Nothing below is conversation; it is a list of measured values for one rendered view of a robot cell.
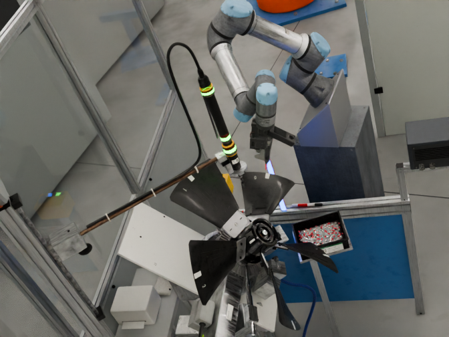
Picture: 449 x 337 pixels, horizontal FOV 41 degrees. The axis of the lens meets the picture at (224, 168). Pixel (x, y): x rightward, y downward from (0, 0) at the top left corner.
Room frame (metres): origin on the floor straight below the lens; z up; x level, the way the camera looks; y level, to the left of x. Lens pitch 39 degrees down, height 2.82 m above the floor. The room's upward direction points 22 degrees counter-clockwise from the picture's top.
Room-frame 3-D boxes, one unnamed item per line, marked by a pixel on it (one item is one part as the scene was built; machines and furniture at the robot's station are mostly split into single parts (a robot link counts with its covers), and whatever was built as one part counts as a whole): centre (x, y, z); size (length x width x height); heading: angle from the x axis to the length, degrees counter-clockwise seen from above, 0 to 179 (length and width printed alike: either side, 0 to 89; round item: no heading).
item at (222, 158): (1.63, -0.03, 1.50); 0.09 x 0.07 x 0.10; 101
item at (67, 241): (1.51, 0.57, 1.55); 0.10 x 0.07 x 0.08; 101
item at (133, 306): (1.69, 0.57, 0.92); 0.17 x 0.16 x 0.11; 66
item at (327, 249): (1.74, -0.28, 0.85); 0.22 x 0.17 x 0.07; 81
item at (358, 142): (2.22, -0.55, 0.50); 0.30 x 0.30 x 1.00; 53
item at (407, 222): (1.75, -0.67, 0.39); 0.04 x 0.04 x 0.78; 66
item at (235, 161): (1.63, -0.04, 1.66); 0.04 x 0.04 x 0.46
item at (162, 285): (1.81, 0.42, 0.87); 0.15 x 0.09 x 0.02; 151
